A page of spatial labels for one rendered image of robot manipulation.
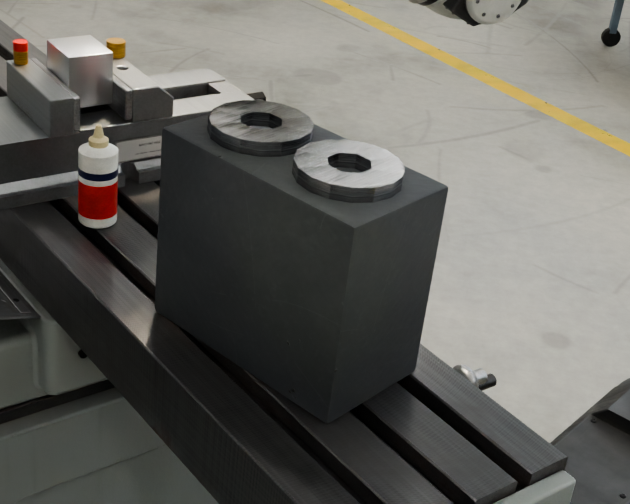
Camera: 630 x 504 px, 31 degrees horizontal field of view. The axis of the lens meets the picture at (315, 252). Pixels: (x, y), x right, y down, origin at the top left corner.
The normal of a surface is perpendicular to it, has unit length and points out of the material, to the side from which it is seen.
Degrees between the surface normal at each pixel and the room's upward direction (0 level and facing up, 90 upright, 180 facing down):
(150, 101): 90
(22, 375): 90
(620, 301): 0
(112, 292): 0
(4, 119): 0
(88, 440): 90
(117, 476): 90
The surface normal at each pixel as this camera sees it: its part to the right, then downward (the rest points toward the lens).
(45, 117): -0.82, 0.20
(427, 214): 0.73, 0.40
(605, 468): 0.11, -0.87
